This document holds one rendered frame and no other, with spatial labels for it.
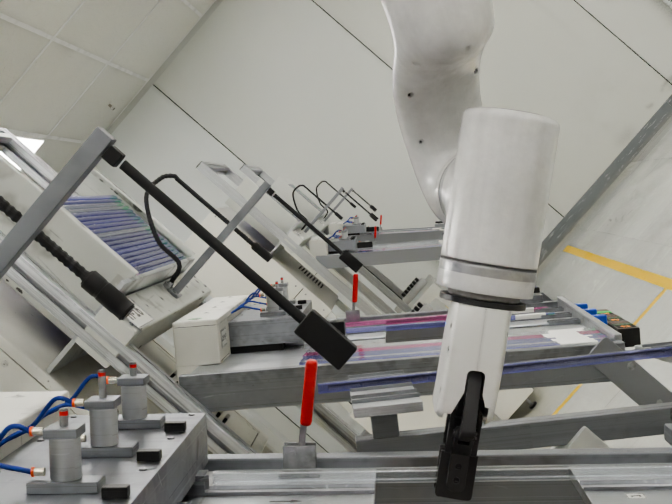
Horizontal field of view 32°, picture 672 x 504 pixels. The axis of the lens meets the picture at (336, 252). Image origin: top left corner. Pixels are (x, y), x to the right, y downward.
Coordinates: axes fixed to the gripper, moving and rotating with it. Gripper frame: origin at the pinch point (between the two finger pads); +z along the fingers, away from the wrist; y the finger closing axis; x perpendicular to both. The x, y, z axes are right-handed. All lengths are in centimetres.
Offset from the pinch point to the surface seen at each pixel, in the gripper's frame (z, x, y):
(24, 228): -16.7, -35.7, 15.8
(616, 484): -1.0, 14.1, -0.8
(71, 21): -84, -189, -515
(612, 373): 0, 29, -81
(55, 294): 1, -59, -81
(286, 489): 4.1, -14.4, -0.7
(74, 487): -0.2, -27.6, 23.3
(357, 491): 2.8, -8.2, 1.2
